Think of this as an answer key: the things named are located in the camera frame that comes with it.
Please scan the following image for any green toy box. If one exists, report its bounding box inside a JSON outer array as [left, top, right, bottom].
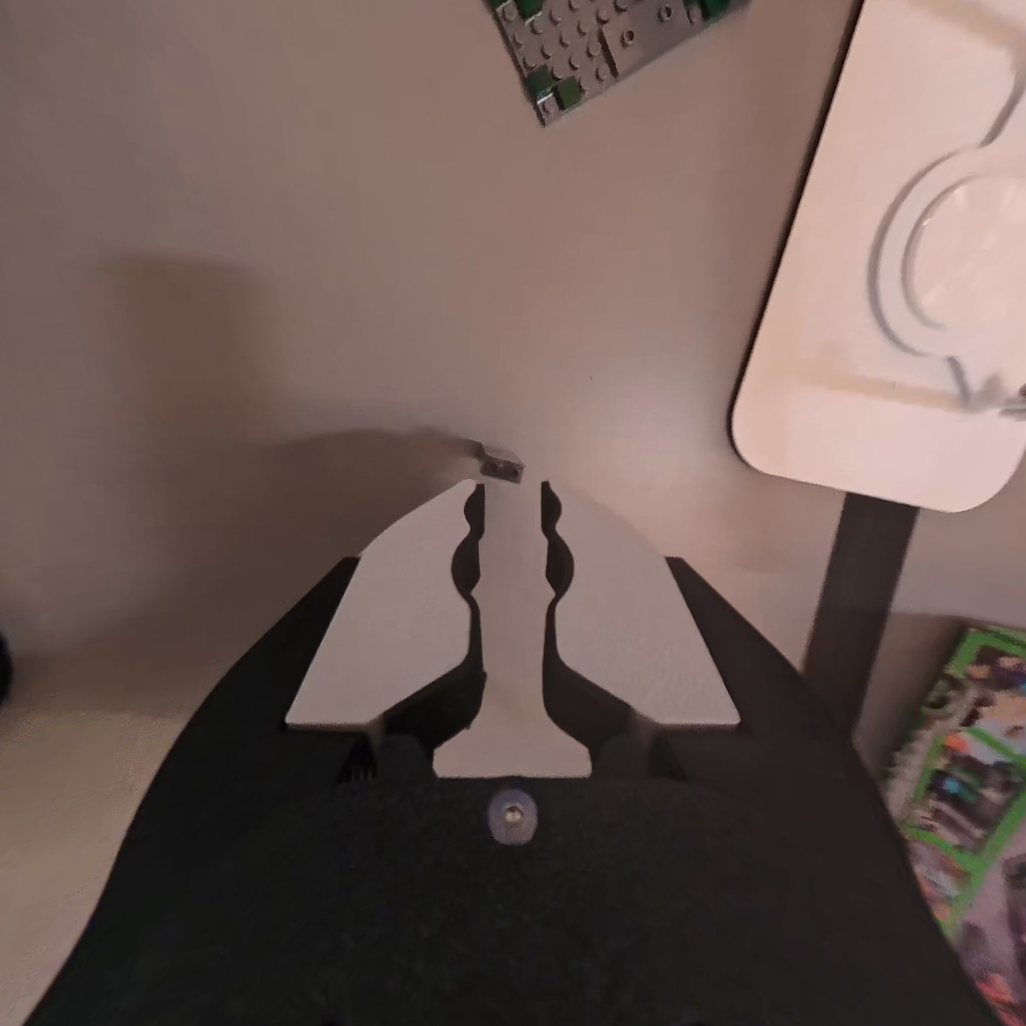
[[882, 625, 1026, 1026]]

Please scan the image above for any long grey toy brick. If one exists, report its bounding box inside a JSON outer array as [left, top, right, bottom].
[[471, 441, 527, 485]]

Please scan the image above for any grey studded baseplate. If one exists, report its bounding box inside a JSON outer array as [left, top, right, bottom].
[[481, 0, 755, 128]]

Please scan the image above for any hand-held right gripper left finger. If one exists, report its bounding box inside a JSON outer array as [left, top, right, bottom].
[[284, 478, 488, 753]]

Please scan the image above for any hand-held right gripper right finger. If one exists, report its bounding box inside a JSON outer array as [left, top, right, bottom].
[[539, 478, 742, 753]]

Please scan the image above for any grey desk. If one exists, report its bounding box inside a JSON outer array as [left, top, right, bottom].
[[0, 0, 1026, 963]]

